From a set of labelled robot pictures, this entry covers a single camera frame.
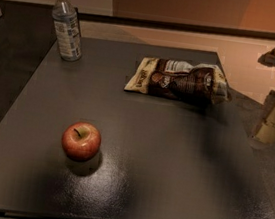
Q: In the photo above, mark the blue plastic water bottle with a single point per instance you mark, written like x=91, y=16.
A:
x=67, y=30

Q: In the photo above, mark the brown chip bag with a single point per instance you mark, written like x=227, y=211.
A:
x=174, y=79

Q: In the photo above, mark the red apple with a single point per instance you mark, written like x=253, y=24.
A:
x=81, y=141

